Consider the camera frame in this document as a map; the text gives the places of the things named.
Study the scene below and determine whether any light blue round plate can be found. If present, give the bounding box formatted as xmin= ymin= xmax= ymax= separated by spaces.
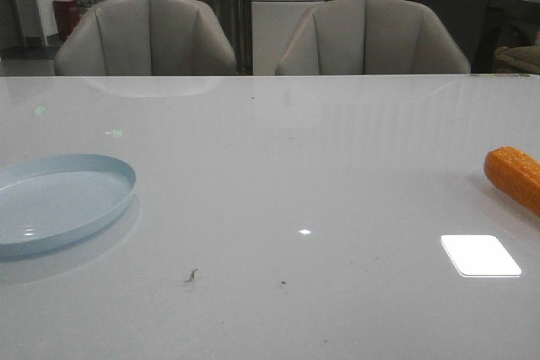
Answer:
xmin=1 ymin=154 xmax=137 ymax=259

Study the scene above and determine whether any right grey upholstered chair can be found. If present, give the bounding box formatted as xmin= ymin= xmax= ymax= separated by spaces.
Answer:
xmin=275 ymin=0 xmax=470 ymax=76

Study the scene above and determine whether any grey upholstered chair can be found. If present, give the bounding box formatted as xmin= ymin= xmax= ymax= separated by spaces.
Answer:
xmin=54 ymin=0 xmax=236 ymax=76
xmin=275 ymin=0 xmax=470 ymax=76

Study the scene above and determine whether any orange corn cob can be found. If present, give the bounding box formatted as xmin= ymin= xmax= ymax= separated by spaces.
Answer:
xmin=483 ymin=146 xmax=539 ymax=215

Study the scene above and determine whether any red trash bin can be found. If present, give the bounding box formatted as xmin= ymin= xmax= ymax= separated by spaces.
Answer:
xmin=52 ymin=0 xmax=80 ymax=40

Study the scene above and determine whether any left grey upholstered chair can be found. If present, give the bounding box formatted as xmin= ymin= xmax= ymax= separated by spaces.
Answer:
xmin=54 ymin=0 xmax=236 ymax=76

